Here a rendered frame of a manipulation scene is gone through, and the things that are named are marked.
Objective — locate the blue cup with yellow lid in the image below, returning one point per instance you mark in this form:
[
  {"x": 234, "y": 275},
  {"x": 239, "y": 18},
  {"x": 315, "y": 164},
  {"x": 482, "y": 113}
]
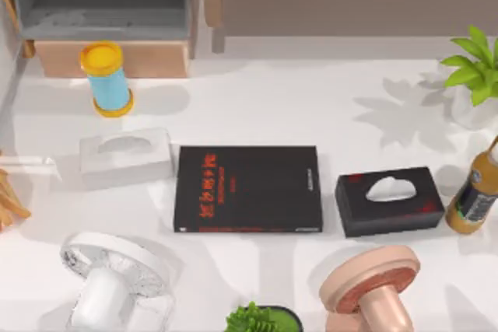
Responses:
[{"x": 108, "y": 83}]

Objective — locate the pink desk fan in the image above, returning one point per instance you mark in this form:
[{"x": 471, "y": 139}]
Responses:
[{"x": 369, "y": 289}]

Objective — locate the black book with red lettering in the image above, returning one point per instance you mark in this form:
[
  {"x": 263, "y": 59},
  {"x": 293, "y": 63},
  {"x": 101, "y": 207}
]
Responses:
[{"x": 249, "y": 188}]

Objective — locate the green plant in white pot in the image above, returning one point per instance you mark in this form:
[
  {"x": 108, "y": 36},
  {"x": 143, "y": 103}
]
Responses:
[{"x": 474, "y": 63}]

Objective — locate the white desk fan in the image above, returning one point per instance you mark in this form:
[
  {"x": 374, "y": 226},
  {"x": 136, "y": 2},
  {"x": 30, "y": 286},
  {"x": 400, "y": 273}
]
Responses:
[{"x": 105, "y": 289}]

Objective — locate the black tissue box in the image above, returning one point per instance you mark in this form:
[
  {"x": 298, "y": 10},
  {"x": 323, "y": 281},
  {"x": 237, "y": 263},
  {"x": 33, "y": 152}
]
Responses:
[{"x": 389, "y": 203}]

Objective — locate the green plant in black pot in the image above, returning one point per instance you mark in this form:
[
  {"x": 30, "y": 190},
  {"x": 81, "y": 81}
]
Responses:
[{"x": 260, "y": 320}]

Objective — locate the white tissue box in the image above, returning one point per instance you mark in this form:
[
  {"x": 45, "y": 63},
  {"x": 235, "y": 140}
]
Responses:
[{"x": 124, "y": 161}]

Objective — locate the pale wooden drawer front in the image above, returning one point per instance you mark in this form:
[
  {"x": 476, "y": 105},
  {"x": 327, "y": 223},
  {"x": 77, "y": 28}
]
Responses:
[{"x": 155, "y": 58}]

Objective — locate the brown bottle with dark label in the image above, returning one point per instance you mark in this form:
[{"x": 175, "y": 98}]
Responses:
[{"x": 472, "y": 196}]

